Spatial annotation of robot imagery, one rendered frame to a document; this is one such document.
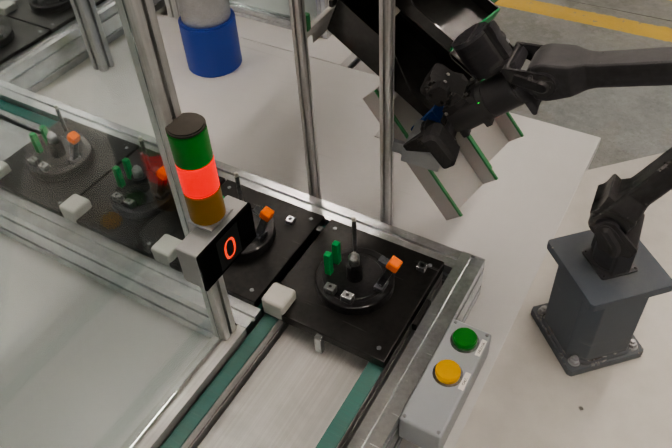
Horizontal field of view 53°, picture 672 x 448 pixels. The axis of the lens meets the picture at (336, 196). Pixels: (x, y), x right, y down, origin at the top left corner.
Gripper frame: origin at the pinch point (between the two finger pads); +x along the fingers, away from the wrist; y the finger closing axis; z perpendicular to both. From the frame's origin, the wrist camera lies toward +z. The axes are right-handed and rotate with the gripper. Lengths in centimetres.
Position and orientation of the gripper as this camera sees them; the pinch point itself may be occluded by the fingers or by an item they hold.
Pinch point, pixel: (425, 130)
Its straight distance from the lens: 108.5
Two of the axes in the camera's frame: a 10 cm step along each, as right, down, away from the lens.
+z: -6.3, -7.0, -3.3
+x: -7.0, 3.3, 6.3
